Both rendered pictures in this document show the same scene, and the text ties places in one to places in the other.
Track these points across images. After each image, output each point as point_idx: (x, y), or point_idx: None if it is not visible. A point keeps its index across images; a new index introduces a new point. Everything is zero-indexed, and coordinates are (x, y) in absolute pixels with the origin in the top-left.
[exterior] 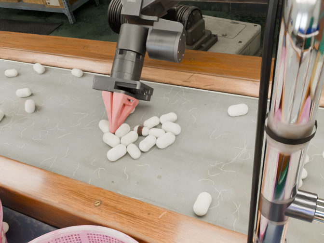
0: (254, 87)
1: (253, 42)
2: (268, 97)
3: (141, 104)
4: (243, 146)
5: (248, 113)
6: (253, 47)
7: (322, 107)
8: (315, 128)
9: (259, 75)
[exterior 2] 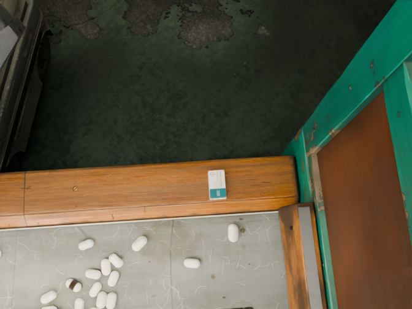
0: (0, 222)
1: (4, 7)
2: (16, 226)
3: None
4: (7, 294)
5: (3, 252)
6: (7, 10)
7: (63, 224)
8: (59, 252)
9: (0, 207)
